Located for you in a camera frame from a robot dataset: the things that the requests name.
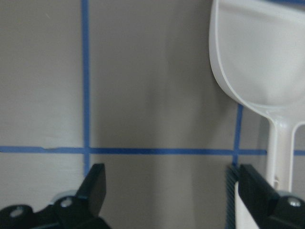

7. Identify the white hand brush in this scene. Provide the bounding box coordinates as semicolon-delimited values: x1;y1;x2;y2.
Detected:
225;165;258;229

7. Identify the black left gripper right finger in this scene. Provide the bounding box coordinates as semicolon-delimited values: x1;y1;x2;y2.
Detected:
238;164;305;229

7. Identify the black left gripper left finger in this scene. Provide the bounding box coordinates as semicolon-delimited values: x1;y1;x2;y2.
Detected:
0;164;110;229

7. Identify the white plastic dustpan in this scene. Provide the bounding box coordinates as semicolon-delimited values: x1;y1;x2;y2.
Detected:
209;0;305;191

